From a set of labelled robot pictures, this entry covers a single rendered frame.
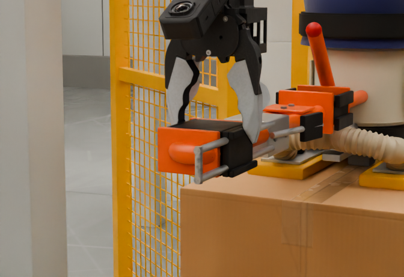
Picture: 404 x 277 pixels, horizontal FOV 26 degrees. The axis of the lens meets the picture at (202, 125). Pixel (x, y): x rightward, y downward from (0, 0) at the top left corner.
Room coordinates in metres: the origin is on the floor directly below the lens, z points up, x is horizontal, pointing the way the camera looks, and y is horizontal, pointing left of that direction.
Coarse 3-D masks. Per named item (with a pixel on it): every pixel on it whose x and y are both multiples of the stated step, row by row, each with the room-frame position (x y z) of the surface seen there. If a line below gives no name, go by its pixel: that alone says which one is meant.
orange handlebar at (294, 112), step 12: (360, 96) 1.38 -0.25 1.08; (276, 108) 1.17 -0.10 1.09; (288, 108) 1.17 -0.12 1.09; (300, 108) 1.17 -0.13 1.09; (312, 108) 1.18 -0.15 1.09; (264, 132) 1.03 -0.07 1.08; (180, 144) 0.92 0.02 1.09; (192, 144) 0.92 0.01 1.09; (252, 144) 1.00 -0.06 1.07; (180, 156) 0.91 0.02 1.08; (192, 156) 0.91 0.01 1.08; (204, 156) 0.91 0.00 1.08
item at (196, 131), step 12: (192, 120) 1.00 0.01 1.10; (204, 120) 1.00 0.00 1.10; (216, 120) 1.00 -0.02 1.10; (228, 120) 1.00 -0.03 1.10; (168, 132) 0.94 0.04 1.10; (180, 132) 0.93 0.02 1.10; (192, 132) 0.93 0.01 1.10; (204, 132) 0.92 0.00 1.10; (216, 132) 0.92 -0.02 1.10; (168, 144) 0.94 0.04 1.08; (168, 156) 0.94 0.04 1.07; (216, 156) 0.91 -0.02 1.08; (168, 168) 0.94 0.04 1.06; (180, 168) 0.93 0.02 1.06; (192, 168) 0.93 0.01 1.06; (204, 168) 0.92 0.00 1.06
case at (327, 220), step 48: (192, 192) 1.31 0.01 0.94; (240, 192) 1.28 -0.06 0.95; (288, 192) 1.28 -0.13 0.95; (336, 192) 1.28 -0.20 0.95; (384, 192) 1.28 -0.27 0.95; (192, 240) 1.31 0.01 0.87; (240, 240) 1.27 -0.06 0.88; (288, 240) 1.24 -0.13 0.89; (336, 240) 1.21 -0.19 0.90; (384, 240) 1.17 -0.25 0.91
